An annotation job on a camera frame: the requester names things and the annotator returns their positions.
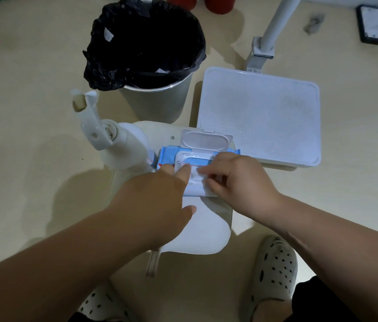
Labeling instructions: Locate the person's right hand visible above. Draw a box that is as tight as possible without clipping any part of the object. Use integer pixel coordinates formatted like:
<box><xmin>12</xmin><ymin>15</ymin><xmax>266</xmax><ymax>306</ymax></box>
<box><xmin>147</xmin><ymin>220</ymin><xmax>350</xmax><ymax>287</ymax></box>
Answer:
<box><xmin>197</xmin><ymin>152</ymin><xmax>284</xmax><ymax>229</ymax></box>

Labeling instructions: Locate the person's left hand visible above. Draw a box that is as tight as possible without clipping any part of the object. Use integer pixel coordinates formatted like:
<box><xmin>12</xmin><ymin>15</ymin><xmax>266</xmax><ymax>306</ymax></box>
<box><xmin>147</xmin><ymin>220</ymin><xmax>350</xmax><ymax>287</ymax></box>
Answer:
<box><xmin>108</xmin><ymin>163</ymin><xmax>197</xmax><ymax>251</ymax></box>

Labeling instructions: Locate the blue wet wipes pack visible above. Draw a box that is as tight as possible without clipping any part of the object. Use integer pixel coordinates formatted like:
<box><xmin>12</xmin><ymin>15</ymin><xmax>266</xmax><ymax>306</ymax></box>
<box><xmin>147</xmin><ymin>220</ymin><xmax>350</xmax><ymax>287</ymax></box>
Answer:
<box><xmin>156</xmin><ymin>129</ymin><xmax>242</xmax><ymax>198</ymax></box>

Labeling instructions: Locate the white wet wipe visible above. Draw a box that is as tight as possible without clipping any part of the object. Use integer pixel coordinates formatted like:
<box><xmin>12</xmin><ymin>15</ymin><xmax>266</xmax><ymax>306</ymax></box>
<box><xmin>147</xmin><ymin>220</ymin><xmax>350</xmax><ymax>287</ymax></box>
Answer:
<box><xmin>190</xmin><ymin>166</ymin><xmax>218</xmax><ymax>186</ymax></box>

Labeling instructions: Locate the person's left forearm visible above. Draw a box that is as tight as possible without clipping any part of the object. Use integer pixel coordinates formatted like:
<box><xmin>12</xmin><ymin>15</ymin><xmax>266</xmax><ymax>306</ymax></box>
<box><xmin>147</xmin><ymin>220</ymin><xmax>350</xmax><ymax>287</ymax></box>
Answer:
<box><xmin>0</xmin><ymin>206</ymin><xmax>163</xmax><ymax>322</ymax></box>

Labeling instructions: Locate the person's right forearm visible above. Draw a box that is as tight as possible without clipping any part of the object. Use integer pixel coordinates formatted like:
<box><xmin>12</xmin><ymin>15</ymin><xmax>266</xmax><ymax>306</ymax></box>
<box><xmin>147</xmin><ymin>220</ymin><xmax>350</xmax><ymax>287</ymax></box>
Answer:
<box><xmin>258</xmin><ymin>194</ymin><xmax>378</xmax><ymax>322</ymax></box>

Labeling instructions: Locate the small white stool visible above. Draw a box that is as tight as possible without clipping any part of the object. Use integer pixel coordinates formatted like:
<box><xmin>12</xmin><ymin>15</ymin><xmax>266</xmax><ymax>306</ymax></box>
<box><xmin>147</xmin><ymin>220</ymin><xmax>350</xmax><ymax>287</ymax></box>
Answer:
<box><xmin>104</xmin><ymin>121</ymin><xmax>237</xmax><ymax>278</ymax></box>

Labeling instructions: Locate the white spray bottle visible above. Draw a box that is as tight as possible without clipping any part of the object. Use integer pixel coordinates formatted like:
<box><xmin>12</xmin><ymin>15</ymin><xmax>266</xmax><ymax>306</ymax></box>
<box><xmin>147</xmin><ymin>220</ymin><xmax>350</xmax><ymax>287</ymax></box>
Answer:
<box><xmin>71</xmin><ymin>90</ymin><xmax>158</xmax><ymax>174</ymax></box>

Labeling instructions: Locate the grey trash bin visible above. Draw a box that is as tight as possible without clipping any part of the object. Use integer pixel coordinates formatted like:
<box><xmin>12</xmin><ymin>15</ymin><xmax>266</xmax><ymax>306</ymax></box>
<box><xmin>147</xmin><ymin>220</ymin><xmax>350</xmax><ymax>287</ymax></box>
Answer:
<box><xmin>118</xmin><ymin>73</ymin><xmax>193</xmax><ymax>125</ymax></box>

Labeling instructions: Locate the white square plastic platform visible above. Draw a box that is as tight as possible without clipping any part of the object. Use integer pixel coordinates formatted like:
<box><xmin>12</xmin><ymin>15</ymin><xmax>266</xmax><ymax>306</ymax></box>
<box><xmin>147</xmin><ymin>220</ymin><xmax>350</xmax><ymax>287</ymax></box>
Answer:
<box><xmin>196</xmin><ymin>66</ymin><xmax>322</xmax><ymax>170</ymax></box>

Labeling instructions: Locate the white perforated clog shoe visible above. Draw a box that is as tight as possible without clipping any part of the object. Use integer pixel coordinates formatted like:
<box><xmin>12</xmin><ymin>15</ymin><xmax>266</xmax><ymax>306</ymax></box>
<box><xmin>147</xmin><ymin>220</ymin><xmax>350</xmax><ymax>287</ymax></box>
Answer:
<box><xmin>240</xmin><ymin>235</ymin><xmax>299</xmax><ymax>322</ymax></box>
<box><xmin>76</xmin><ymin>281</ymin><xmax>130</xmax><ymax>322</ymax></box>

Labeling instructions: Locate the black trash bag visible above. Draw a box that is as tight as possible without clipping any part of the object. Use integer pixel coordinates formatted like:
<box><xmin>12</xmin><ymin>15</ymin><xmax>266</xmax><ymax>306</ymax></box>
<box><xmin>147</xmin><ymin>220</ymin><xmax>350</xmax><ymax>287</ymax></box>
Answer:
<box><xmin>82</xmin><ymin>0</ymin><xmax>207</xmax><ymax>91</ymax></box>

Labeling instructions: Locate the white stand pole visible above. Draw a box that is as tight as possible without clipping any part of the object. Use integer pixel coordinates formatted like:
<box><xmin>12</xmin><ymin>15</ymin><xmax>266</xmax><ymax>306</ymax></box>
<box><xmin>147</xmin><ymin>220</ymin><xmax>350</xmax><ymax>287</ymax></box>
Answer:
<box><xmin>245</xmin><ymin>0</ymin><xmax>306</xmax><ymax>73</ymax></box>

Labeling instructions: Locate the red container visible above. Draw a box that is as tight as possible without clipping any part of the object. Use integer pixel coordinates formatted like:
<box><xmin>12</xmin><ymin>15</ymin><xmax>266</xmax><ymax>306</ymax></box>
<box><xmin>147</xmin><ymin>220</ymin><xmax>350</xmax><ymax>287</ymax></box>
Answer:
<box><xmin>205</xmin><ymin>0</ymin><xmax>235</xmax><ymax>15</ymax></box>
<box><xmin>167</xmin><ymin>0</ymin><xmax>198</xmax><ymax>11</ymax></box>

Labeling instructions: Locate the grey scrap on floor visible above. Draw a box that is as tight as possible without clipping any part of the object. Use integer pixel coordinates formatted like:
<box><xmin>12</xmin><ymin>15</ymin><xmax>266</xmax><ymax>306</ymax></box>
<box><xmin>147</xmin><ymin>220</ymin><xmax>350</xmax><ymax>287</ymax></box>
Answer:
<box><xmin>304</xmin><ymin>15</ymin><xmax>325</xmax><ymax>34</ymax></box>

